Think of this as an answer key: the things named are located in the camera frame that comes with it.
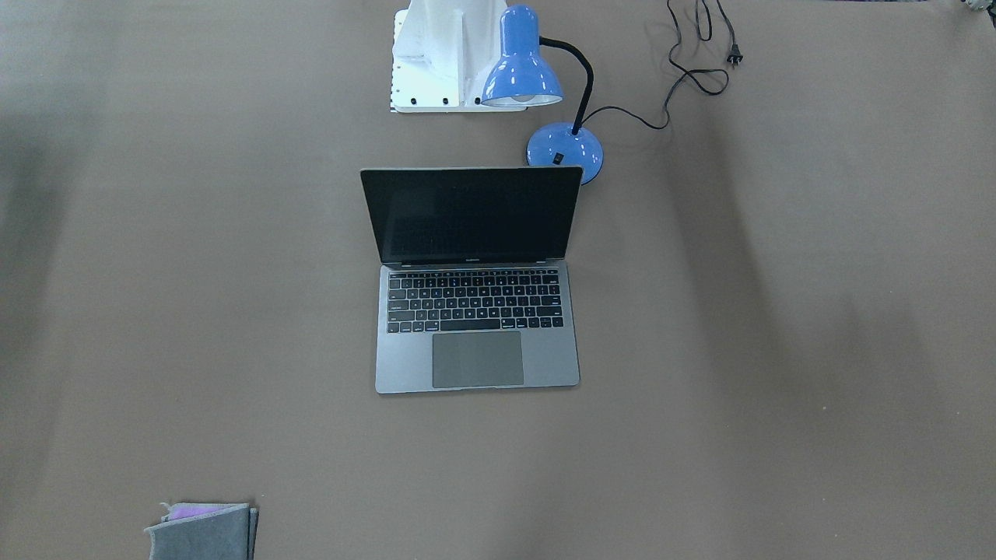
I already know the grey laptop computer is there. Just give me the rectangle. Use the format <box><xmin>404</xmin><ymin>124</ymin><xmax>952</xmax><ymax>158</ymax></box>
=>
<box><xmin>359</xmin><ymin>166</ymin><xmax>583</xmax><ymax>396</ymax></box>

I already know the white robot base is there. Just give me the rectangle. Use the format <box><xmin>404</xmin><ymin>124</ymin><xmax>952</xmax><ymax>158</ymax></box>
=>
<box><xmin>389</xmin><ymin>1</ymin><xmax>508</xmax><ymax>114</ymax></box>

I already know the blue desk lamp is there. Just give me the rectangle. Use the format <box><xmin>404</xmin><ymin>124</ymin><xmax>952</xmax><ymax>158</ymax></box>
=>
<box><xmin>481</xmin><ymin>4</ymin><xmax>604</xmax><ymax>184</ymax></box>

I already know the folded grey cloth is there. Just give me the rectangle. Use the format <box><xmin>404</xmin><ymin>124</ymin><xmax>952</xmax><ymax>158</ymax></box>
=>
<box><xmin>145</xmin><ymin>502</ymin><xmax>258</xmax><ymax>559</ymax></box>

